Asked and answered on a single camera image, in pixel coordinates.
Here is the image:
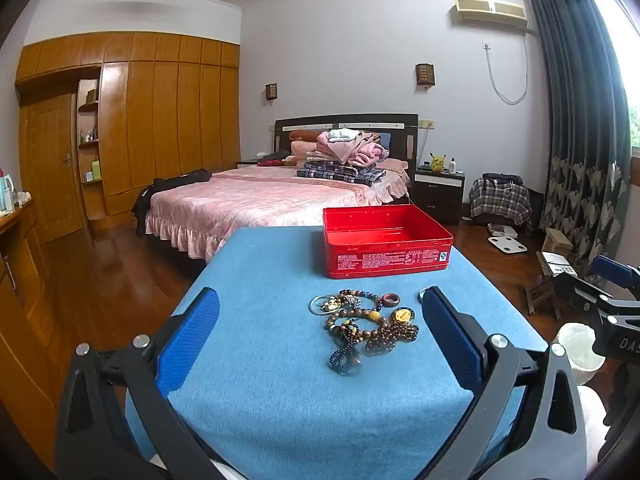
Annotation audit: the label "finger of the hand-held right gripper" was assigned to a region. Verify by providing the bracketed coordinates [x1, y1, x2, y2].
[552, 272, 626, 321]
[592, 254, 640, 288]

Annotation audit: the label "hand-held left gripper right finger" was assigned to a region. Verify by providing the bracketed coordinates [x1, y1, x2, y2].
[421, 286, 586, 480]

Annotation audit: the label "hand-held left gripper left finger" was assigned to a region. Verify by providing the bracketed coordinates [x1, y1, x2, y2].
[54, 287, 228, 480]

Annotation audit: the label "multicolour bead bracelet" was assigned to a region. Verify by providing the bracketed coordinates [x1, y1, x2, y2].
[337, 288, 387, 317]

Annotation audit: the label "red tin box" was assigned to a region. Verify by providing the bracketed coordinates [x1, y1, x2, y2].
[321, 203, 454, 280]

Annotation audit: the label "silver chain with yellow pendant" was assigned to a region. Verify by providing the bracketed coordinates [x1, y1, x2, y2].
[322, 296, 362, 314]

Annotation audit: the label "silver bangle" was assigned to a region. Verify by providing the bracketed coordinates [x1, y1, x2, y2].
[309, 295, 341, 317]

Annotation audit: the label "wooden stool with paper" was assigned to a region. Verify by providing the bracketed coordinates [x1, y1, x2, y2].
[524, 250, 582, 319]

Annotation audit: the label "trash bin with white bag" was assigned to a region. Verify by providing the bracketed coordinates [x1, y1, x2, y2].
[556, 322, 609, 387]

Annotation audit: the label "small wooden stool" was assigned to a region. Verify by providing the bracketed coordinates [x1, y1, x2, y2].
[542, 227, 574, 254]

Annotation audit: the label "white bathroom scale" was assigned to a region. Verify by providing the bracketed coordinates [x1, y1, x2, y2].
[488, 233, 530, 256]

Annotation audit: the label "blue table cloth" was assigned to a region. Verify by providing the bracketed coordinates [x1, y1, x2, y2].
[125, 226, 551, 480]

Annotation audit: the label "plaid bag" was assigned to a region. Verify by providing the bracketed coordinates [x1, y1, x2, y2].
[468, 173, 533, 227]

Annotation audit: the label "dark floral curtain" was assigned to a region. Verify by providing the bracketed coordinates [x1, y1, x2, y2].
[521, 0, 633, 272]

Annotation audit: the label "dark nightstand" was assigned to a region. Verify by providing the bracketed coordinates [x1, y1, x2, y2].
[412, 167, 466, 226]

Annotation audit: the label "bed with pink bedspread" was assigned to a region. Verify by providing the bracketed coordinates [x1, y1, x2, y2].
[144, 157, 414, 264]

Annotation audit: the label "black clothes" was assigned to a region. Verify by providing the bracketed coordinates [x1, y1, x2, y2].
[132, 169, 214, 239]

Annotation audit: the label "wooden sideboard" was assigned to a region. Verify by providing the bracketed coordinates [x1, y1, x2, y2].
[0, 195, 58, 466]

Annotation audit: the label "window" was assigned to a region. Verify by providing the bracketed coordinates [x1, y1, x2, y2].
[594, 0, 640, 152]

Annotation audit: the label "folded plaid clothes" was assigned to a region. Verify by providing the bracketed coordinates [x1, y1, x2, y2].
[296, 161, 387, 184]

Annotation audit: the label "wooden wardrobe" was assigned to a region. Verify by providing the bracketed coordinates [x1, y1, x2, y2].
[15, 31, 242, 233]

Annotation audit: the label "wooden door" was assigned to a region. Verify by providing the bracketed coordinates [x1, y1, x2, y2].
[20, 92, 87, 244]

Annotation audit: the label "pile of pink clothes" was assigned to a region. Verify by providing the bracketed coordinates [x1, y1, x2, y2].
[290, 129, 392, 167]

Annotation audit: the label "blue and white bottle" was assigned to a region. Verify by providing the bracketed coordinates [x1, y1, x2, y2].
[0, 175, 17, 214]

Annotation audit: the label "dark bed headboard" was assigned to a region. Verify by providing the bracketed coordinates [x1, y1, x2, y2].
[274, 113, 420, 171]

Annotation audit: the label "brown bead necklace amber pendant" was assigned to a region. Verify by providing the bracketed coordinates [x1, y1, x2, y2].
[364, 308, 420, 359]

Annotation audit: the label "brown wooden bead bracelet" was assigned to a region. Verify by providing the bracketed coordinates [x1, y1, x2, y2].
[324, 310, 390, 335]

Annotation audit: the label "tiger-eye bead bracelet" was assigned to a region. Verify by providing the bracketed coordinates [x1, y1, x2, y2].
[334, 322, 364, 357]

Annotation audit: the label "dark blue bead bracelet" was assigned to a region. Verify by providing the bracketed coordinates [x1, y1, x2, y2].
[328, 345, 364, 377]

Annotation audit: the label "white power cable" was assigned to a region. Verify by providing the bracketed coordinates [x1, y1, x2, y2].
[482, 41, 532, 106]

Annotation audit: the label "wall air conditioner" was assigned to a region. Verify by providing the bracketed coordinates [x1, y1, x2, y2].
[454, 0, 529, 29]

